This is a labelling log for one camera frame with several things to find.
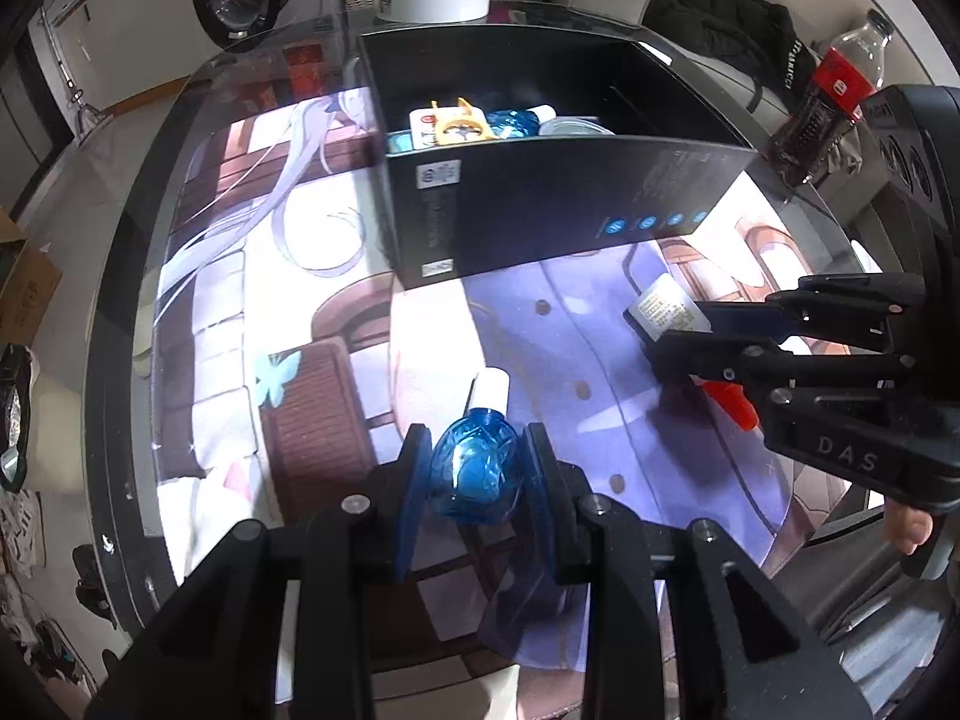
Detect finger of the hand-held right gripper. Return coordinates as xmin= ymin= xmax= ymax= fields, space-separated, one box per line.
xmin=694 ymin=274 xmax=927 ymax=350
xmin=645 ymin=330 xmax=960 ymax=515

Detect yellow plastic part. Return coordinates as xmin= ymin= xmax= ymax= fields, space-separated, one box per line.
xmin=429 ymin=97 xmax=496 ymax=145

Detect brown cardboard box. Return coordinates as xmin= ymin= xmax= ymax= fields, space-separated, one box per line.
xmin=0 ymin=206 xmax=65 ymax=350

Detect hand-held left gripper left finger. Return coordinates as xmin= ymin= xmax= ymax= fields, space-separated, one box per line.
xmin=82 ymin=422 xmax=436 ymax=720

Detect person's right hand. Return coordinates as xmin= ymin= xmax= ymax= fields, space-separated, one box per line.
xmin=883 ymin=502 xmax=937 ymax=557

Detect black cardboard box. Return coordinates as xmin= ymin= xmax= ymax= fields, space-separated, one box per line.
xmin=356 ymin=24 xmax=760 ymax=292

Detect white lower cabinets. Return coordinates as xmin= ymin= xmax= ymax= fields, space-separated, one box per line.
xmin=30 ymin=0 xmax=203 ymax=117

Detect black trash bin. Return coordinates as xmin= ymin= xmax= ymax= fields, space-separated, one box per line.
xmin=0 ymin=345 xmax=42 ymax=492

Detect black jacket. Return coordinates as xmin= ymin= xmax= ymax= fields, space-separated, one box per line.
xmin=637 ymin=0 xmax=815 ymax=121

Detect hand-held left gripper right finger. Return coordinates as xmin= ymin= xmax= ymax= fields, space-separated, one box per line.
xmin=523 ymin=422 xmax=875 ymax=720

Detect white bag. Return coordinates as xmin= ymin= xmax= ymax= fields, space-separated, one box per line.
xmin=0 ymin=491 xmax=46 ymax=578

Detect small blue bottle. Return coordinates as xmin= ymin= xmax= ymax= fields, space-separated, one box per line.
xmin=429 ymin=367 xmax=520 ymax=524
xmin=486 ymin=105 xmax=556 ymax=140

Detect cola bottle red label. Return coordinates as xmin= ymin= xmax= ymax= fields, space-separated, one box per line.
xmin=763 ymin=9 xmax=897 ymax=188

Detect red carton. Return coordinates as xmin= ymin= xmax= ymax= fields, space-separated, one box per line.
xmin=283 ymin=45 xmax=338 ymax=102

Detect round clear lid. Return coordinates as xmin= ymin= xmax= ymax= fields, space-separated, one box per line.
xmin=536 ymin=116 xmax=605 ymax=137

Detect printed desk mat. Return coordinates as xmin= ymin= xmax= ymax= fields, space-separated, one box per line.
xmin=146 ymin=86 xmax=871 ymax=706

